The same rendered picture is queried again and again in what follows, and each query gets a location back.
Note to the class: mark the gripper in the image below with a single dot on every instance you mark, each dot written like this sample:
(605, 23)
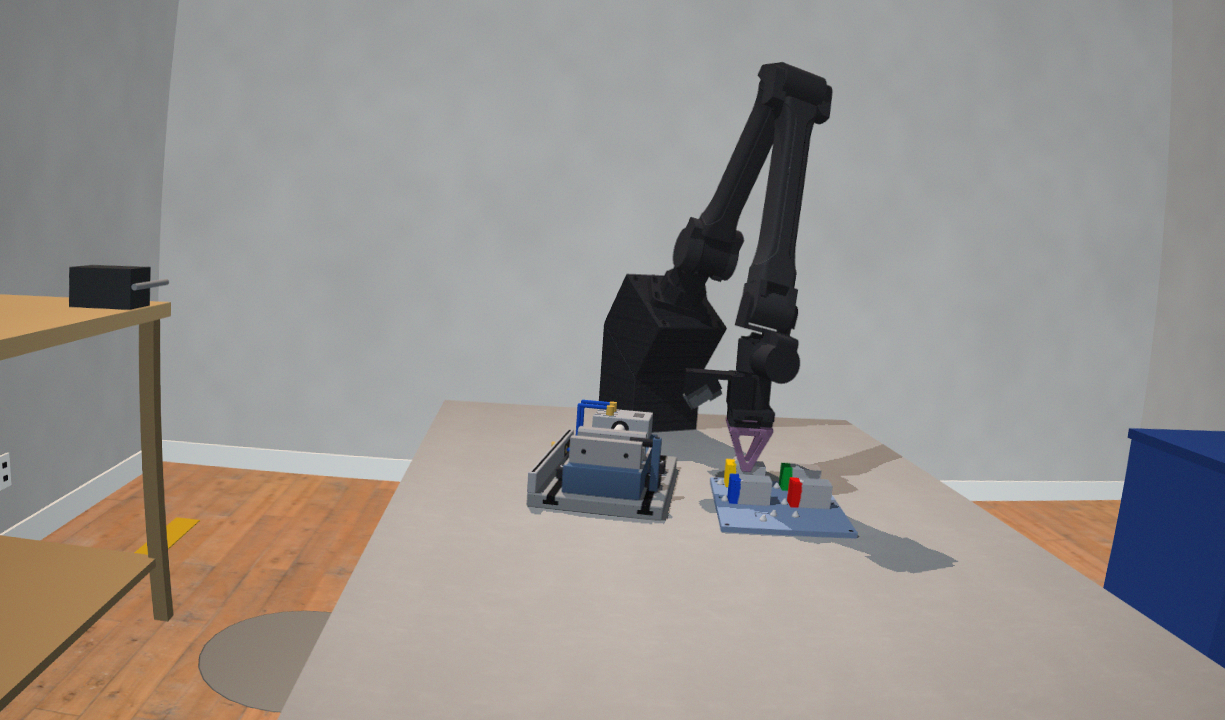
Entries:
(761, 413)

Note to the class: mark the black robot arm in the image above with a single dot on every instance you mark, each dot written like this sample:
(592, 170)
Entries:
(798, 99)

